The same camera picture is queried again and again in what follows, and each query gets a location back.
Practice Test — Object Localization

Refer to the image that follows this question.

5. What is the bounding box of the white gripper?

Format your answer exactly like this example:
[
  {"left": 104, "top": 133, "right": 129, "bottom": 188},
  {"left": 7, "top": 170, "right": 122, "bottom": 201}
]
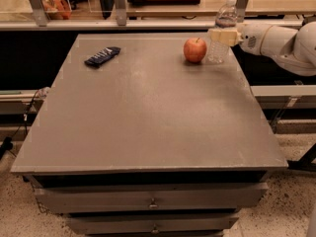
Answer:
[{"left": 209, "top": 24, "right": 272, "bottom": 55}]

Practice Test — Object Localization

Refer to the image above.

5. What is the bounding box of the clear plastic water bottle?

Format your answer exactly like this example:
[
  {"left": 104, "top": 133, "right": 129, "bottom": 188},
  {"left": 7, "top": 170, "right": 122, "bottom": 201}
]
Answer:
[{"left": 207, "top": 0, "right": 238, "bottom": 64}]

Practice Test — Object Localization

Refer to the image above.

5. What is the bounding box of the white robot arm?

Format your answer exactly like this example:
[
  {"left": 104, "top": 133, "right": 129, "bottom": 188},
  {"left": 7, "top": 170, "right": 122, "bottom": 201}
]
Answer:
[{"left": 208, "top": 22, "right": 316, "bottom": 76}]

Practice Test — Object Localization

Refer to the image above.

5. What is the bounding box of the red apple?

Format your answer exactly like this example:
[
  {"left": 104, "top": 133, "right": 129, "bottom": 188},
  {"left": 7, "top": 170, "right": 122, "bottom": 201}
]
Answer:
[{"left": 184, "top": 38, "right": 207, "bottom": 63}]

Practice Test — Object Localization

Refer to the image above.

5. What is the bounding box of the dark blue snack bar wrapper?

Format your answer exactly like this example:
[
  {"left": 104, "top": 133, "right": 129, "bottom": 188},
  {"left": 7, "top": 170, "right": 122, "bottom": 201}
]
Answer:
[{"left": 84, "top": 46, "right": 120, "bottom": 68}]

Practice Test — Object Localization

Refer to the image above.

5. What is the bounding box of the grey top drawer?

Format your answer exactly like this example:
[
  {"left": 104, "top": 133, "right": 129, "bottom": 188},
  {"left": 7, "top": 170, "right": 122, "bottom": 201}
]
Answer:
[{"left": 35, "top": 183, "right": 268, "bottom": 213}]

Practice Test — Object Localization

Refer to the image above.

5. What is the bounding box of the grey drawer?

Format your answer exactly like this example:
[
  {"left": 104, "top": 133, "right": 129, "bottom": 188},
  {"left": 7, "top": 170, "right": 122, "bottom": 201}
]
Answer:
[
  {"left": 35, "top": 183, "right": 268, "bottom": 213},
  {"left": 67, "top": 213, "right": 238, "bottom": 235}
]

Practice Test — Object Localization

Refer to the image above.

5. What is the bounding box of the orange plastic bag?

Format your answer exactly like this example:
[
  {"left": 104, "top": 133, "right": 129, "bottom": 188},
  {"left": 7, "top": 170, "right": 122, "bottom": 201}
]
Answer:
[{"left": 40, "top": 0, "right": 71, "bottom": 20}]

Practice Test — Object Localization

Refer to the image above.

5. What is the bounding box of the grey lower drawer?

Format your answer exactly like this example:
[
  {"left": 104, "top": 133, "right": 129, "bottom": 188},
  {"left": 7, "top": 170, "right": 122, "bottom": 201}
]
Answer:
[{"left": 67, "top": 213, "right": 238, "bottom": 235}]

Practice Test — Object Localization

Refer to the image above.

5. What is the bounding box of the grey metal rail frame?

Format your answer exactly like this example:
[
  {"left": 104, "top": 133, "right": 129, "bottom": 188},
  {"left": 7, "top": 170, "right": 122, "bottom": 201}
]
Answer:
[{"left": 0, "top": 0, "right": 304, "bottom": 32}]

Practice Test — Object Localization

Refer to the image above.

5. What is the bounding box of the black cable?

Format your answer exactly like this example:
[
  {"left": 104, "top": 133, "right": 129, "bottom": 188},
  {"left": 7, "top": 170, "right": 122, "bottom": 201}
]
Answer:
[{"left": 0, "top": 89, "right": 40, "bottom": 160}]

